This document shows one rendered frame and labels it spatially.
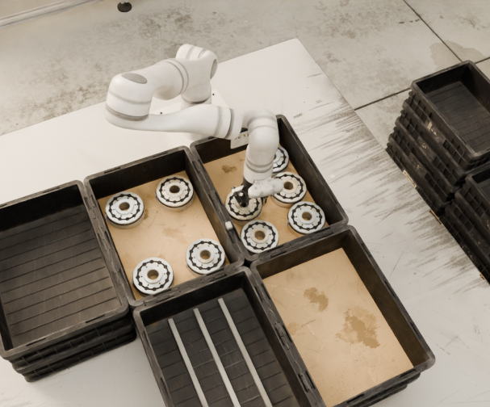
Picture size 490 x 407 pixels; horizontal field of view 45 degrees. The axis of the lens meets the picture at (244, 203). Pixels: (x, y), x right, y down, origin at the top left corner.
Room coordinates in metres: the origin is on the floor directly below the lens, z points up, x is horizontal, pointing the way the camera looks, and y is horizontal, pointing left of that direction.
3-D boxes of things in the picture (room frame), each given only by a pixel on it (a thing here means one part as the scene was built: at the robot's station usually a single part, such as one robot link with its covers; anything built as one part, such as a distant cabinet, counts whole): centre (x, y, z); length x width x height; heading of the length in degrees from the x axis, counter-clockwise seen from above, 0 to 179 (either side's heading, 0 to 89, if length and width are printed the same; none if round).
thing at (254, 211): (0.85, 0.00, 0.86); 0.10 x 0.10 x 0.01
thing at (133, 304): (0.73, 0.21, 0.92); 0.40 x 0.30 x 0.02; 30
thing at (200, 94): (1.16, 0.18, 1.01); 0.09 x 0.09 x 0.17; 75
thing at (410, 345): (0.54, -0.25, 0.87); 0.40 x 0.30 x 0.11; 30
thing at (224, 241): (0.73, 0.21, 0.87); 0.40 x 0.30 x 0.11; 30
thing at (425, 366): (0.54, -0.25, 0.92); 0.40 x 0.30 x 0.02; 30
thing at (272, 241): (0.75, -0.05, 0.86); 0.10 x 0.10 x 0.01
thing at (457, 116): (1.56, -0.82, 0.37); 0.40 x 0.30 x 0.45; 32
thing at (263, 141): (0.85, -0.03, 1.13); 0.09 x 0.07 x 0.15; 9
